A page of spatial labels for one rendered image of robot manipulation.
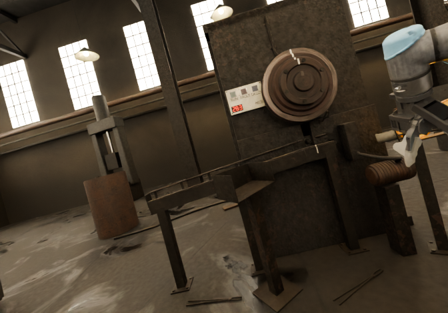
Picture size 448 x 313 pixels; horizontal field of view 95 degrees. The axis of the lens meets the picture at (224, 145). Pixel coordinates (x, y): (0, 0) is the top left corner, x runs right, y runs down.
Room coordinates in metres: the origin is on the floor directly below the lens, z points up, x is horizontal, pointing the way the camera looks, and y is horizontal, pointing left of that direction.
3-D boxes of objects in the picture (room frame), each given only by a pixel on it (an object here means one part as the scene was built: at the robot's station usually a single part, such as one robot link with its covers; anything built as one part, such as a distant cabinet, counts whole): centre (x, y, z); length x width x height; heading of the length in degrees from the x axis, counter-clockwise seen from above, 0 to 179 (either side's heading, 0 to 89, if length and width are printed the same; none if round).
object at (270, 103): (1.35, -0.57, 1.12); 0.47 x 0.06 x 0.47; 86
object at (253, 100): (1.48, -0.24, 1.15); 0.26 x 0.02 x 0.18; 86
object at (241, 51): (1.78, -0.60, 0.88); 1.08 x 0.73 x 1.76; 86
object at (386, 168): (1.19, -0.89, 0.27); 0.22 x 0.13 x 0.53; 86
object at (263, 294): (1.13, -0.05, 0.36); 0.26 x 0.20 x 0.72; 121
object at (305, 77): (1.25, -0.56, 1.12); 0.28 x 0.06 x 0.28; 86
